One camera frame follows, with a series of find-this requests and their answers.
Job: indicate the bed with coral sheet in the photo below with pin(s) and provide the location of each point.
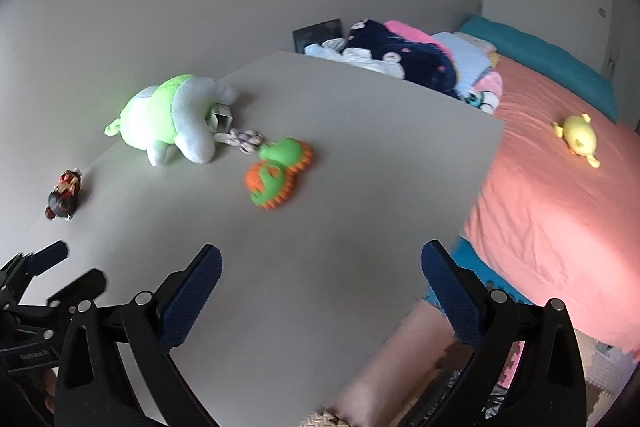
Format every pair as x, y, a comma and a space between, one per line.
540, 207

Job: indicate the orange green chew toy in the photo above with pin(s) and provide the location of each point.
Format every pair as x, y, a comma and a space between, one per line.
280, 157

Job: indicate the green white plush toy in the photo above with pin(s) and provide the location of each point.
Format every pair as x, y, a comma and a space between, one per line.
175, 122

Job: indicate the light blue pillow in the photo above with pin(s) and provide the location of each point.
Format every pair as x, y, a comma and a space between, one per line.
465, 62

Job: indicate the red black panda figurine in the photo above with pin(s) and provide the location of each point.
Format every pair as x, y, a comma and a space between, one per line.
62, 199

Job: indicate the white black plush toy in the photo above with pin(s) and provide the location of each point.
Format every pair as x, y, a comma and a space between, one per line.
482, 101

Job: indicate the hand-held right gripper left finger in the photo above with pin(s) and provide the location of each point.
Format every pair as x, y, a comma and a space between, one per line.
192, 292

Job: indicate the yellow plush toy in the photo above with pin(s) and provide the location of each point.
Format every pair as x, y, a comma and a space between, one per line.
577, 137

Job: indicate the bright pink blanket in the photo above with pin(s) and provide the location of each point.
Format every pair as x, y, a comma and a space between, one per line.
407, 29

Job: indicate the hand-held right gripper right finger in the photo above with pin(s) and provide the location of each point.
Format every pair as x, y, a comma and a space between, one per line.
452, 292

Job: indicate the white cloth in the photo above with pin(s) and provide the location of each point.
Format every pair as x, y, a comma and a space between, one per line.
370, 62

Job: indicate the pastel foam floor mat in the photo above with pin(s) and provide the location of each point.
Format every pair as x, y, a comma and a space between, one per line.
600, 372

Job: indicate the small grey box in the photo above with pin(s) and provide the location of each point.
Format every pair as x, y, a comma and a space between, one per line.
223, 121

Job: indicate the beige woven item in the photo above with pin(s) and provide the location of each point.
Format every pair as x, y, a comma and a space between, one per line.
322, 419

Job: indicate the person's bare leg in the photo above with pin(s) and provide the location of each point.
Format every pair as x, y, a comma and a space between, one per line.
400, 357

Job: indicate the teal bed blanket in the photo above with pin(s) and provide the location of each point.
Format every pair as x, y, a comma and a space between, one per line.
540, 52

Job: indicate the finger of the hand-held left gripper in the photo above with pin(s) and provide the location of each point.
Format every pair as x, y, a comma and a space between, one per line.
87, 286
47, 254

